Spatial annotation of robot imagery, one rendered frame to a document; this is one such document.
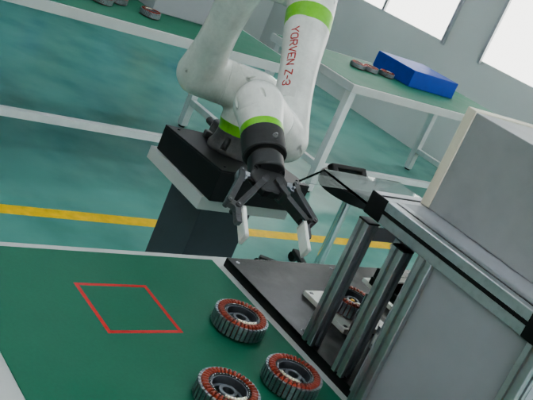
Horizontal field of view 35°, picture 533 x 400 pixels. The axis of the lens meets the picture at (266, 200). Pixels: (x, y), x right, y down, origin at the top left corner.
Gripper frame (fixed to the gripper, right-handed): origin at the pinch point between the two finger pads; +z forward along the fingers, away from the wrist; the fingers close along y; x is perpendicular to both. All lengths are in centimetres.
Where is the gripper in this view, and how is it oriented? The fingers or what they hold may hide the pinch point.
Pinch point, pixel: (274, 242)
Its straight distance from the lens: 160.8
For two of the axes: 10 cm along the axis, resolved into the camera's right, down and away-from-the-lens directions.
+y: -8.7, -2.2, -4.5
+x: 4.9, -5.4, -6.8
